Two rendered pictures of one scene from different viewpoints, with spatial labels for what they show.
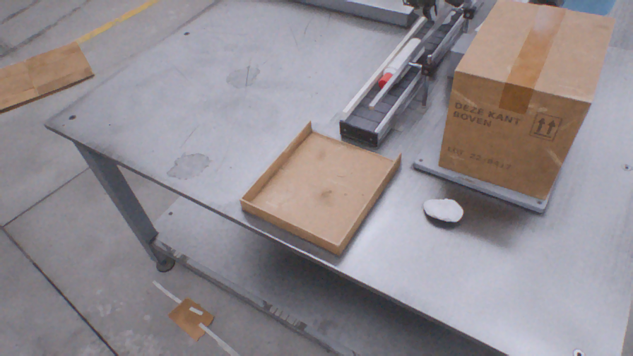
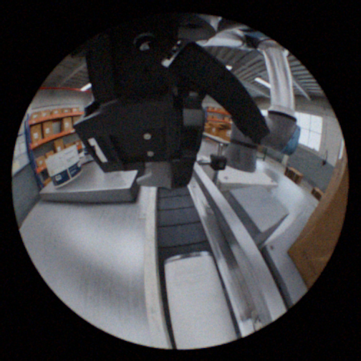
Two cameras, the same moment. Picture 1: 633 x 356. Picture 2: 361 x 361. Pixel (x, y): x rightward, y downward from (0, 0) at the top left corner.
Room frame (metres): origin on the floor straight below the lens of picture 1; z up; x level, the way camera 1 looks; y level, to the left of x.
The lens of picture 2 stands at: (1.10, -0.30, 1.02)
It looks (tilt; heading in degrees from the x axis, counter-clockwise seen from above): 30 degrees down; 314
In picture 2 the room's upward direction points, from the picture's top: straight up
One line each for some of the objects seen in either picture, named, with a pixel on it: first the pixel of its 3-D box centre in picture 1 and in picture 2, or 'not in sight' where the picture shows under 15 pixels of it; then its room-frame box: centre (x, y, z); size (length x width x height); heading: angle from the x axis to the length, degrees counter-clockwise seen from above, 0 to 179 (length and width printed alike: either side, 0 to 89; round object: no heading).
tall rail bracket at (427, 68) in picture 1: (418, 80); not in sight; (0.95, -0.29, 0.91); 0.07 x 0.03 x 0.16; 53
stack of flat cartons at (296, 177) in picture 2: not in sight; (294, 175); (-0.40, -4.30, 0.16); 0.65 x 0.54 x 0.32; 140
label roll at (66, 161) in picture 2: not in sight; (63, 164); (1.72, -0.09, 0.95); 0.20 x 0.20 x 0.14
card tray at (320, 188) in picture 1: (323, 180); not in sight; (0.70, -0.01, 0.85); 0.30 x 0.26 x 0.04; 143
